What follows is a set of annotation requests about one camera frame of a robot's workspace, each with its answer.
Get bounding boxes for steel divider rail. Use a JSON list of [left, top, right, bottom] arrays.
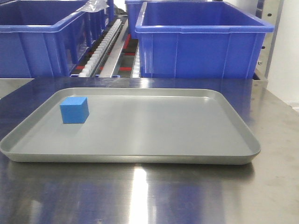
[[100, 30, 128, 78]]

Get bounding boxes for blue bin front left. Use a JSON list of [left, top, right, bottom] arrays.
[[0, 0, 105, 78]]

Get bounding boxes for blue bin front right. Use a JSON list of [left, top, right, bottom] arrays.
[[135, 1, 274, 79]]

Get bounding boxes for white roller track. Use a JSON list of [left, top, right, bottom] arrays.
[[78, 19, 122, 77]]

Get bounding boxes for blue bin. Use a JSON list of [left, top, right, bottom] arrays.
[[135, 1, 274, 79], [125, 0, 145, 39], [0, 0, 105, 78]]

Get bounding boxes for blue foam cube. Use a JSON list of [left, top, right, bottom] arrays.
[[60, 97, 89, 124]]

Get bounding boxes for grey plastic tray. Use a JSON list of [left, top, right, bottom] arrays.
[[0, 87, 261, 165]]

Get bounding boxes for clear plastic bag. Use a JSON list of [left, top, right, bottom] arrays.
[[78, 0, 108, 13]]

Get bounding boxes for blue bin rear right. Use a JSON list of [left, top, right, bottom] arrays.
[[125, 0, 145, 39]]

